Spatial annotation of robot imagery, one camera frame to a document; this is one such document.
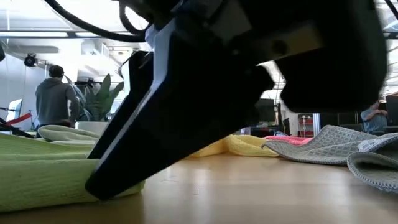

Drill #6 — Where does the black partition screen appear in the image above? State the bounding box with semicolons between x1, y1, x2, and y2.
320;111;362;129

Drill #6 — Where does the red bar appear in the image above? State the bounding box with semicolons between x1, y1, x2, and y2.
4;112;34;127

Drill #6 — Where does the person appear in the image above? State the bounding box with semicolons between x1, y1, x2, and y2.
360;101;389;133
34;64;80;129

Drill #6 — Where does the black monitor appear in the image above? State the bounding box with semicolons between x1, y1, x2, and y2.
254;98;276;123

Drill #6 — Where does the lime green microfiber towel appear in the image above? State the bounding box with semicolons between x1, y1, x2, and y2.
0;133;146;213

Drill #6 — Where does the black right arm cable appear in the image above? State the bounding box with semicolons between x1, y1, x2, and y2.
43;0;153;44

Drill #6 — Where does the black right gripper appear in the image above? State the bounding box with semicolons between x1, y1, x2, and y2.
174;0;388;110

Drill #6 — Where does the snake plant in white pot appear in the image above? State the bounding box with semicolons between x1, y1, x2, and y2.
66;73;125;136

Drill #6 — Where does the white-backed monitor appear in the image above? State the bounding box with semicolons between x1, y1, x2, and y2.
6;98;23;121

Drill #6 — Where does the black ceiling spotlight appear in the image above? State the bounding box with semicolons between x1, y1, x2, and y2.
24;53;39;68

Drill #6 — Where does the pink microfiber towel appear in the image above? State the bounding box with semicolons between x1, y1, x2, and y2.
262;135;313;146

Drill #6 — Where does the yellow microfiber towel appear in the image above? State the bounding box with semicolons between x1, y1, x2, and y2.
189;134;280;158

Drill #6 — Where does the grey waffle-weave towel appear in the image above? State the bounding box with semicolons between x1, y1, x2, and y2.
262;124;398;194

